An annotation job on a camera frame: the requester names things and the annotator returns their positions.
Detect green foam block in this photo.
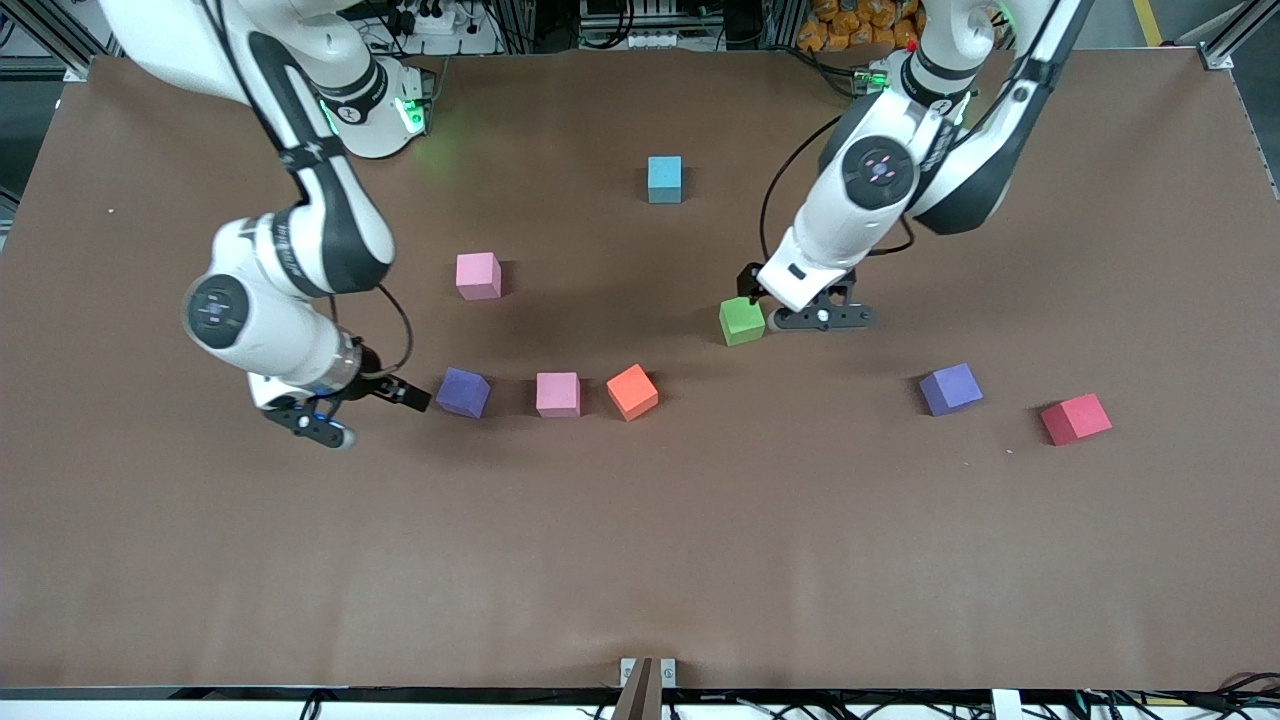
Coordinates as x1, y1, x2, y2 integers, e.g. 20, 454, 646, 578
719, 297, 767, 347

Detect dark purple foam block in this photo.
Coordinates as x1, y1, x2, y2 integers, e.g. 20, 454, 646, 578
435, 367, 492, 419

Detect pink foam block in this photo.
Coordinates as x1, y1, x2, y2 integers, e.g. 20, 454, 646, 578
456, 252, 503, 302
535, 372, 582, 419

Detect light purple foam block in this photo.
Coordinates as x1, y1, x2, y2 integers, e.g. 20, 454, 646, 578
919, 363, 984, 417

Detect blue foam block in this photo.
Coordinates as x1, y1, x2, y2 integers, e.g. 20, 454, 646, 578
647, 155, 684, 205

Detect orange foam block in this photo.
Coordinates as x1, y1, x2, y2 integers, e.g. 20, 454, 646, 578
606, 364, 661, 422

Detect white power strip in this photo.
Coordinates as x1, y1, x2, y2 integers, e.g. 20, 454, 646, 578
395, 0, 501, 56
590, 28, 683, 51

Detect red foam block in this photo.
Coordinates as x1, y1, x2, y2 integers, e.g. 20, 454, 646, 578
1040, 393, 1113, 447

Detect orange snack bags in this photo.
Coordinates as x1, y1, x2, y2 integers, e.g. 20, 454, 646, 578
797, 0, 926, 54

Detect brown table cover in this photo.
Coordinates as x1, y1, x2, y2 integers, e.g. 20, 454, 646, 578
0, 48, 1280, 691

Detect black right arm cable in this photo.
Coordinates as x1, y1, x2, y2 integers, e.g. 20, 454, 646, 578
330, 283, 415, 381

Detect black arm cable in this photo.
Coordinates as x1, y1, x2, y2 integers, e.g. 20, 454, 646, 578
758, 115, 917, 269
330, 283, 415, 381

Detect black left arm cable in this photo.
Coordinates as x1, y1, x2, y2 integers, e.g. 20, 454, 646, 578
758, 115, 917, 269

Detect small metal bracket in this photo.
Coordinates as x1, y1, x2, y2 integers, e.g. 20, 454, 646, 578
619, 657, 677, 691

